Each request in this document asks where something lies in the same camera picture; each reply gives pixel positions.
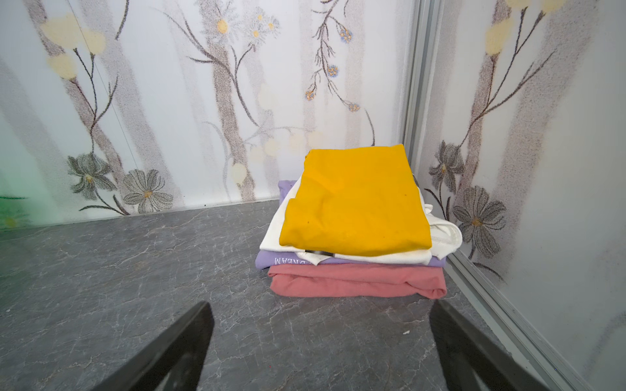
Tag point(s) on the green plastic basket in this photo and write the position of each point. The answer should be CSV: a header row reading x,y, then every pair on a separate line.
x,y
13,214

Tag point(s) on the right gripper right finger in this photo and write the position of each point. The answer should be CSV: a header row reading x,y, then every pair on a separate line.
x,y
470,360

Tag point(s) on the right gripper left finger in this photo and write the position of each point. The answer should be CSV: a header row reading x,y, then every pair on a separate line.
x,y
174,360

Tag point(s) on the yellow t shirt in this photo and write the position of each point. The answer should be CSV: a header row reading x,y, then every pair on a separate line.
x,y
356,202

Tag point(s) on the purple folded t shirt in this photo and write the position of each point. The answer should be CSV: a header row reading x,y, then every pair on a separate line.
x,y
266,259

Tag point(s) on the white black folded t shirt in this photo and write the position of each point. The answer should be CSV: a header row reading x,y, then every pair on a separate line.
x,y
446,239

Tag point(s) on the right corner aluminium post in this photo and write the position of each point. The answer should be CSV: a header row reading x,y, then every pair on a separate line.
x,y
422,42

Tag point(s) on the pink folded t shirt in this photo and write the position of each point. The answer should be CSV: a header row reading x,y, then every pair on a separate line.
x,y
354,280

